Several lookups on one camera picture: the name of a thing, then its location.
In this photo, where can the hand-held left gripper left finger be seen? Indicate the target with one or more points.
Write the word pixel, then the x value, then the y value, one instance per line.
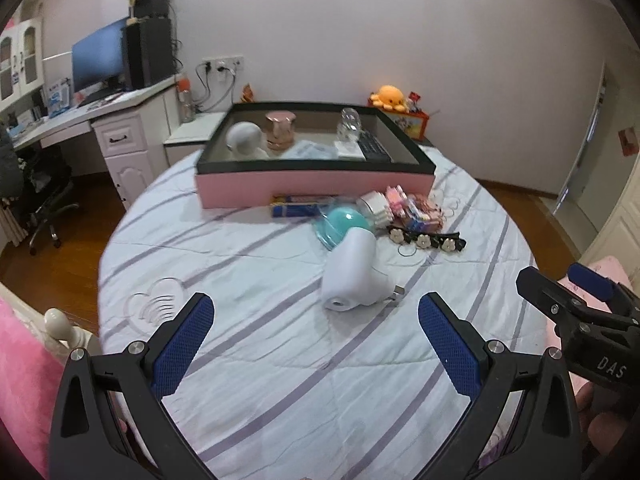
pixel 185 345

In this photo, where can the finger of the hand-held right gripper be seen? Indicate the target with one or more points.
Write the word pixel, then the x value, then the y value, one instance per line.
pixel 542 290
pixel 590 280

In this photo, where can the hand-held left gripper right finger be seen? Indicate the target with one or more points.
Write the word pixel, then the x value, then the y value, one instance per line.
pixel 450 345

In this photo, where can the white plug-in device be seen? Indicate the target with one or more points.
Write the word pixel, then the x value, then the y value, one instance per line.
pixel 352 275

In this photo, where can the pink storage box black rim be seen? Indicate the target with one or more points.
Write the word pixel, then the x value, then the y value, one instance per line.
pixel 300 185

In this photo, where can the white round ball lamp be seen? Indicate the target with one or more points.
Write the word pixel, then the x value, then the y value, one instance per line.
pixel 245 140

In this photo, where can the small white box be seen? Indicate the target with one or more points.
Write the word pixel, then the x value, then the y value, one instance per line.
pixel 349 151

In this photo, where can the clear plastic packet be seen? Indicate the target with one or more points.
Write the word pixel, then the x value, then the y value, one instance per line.
pixel 312 151

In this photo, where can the rose gold tumbler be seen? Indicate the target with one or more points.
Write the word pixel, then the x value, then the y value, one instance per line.
pixel 280 132

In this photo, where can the clear crystal ornament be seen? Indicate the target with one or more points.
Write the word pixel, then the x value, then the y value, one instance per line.
pixel 350 124

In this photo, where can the person's right hand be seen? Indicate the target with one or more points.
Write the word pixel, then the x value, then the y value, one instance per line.
pixel 607 425

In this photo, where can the light pink bedding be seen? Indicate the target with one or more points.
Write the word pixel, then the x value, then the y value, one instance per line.
pixel 600 265

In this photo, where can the round table with striped cloth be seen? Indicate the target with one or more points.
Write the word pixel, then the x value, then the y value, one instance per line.
pixel 280 360

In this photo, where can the black flower hair clip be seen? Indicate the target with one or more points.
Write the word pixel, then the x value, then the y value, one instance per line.
pixel 425 241

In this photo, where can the white door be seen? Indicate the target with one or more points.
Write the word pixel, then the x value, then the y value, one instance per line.
pixel 585 160

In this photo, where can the pile of pink hair clips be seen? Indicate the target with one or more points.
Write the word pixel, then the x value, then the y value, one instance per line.
pixel 415 210

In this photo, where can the teal round dome toy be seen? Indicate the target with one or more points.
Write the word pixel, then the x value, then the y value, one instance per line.
pixel 340 222

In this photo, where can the pink fleece blanket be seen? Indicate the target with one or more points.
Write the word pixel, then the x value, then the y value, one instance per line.
pixel 25 385

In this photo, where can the long blue yellow box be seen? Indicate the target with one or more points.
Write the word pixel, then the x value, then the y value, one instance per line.
pixel 297 207

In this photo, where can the white desk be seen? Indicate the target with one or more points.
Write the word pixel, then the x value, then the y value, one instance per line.
pixel 135 160

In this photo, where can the white nightstand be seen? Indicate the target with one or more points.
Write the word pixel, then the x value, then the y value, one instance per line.
pixel 192 135

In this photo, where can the black office chair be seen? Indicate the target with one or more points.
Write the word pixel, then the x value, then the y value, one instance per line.
pixel 47 185

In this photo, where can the red printed box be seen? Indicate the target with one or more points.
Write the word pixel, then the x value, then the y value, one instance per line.
pixel 410 122

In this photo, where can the cream curtain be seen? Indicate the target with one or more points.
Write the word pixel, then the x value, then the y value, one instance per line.
pixel 10 222

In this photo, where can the bottle with orange cap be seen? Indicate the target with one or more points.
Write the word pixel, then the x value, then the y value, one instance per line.
pixel 186 102

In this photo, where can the orange octopus plush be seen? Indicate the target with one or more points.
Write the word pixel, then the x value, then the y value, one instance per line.
pixel 389 97

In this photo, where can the grey jacket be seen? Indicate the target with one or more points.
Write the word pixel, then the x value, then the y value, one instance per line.
pixel 9 160

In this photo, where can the small brown figurine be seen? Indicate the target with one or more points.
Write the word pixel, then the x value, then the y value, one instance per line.
pixel 248 94

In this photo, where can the blue packaged box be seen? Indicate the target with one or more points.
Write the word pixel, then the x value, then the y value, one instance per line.
pixel 57 97

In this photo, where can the black computer tower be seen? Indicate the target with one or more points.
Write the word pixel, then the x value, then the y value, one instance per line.
pixel 150 55

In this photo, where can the black computer monitor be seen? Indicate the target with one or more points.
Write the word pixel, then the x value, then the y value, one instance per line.
pixel 97 57

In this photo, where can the white glass-door cabinet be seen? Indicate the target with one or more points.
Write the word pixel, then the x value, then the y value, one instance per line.
pixel 20 60

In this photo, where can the black speaker box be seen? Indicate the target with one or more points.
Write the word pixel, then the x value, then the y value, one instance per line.
pixel 150 1

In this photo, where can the white bed frame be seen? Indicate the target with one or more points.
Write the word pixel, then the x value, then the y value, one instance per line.
pixel 62 325

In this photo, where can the red wall paper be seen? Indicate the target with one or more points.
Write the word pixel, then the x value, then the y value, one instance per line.
pixel 630 141

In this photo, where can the white wall socket strip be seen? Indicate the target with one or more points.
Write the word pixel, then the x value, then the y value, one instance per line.
pixel 224 63

